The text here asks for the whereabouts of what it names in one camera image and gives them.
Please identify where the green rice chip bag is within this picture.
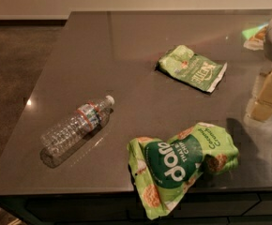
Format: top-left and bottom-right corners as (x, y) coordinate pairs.
(128, 123), (239, 219)

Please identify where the green jalapeno chip bag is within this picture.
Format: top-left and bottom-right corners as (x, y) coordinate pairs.
(158, 45), (227, 93)

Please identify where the clear plastic water bottle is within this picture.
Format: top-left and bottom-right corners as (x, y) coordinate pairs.
(40, 96), (115, 158)

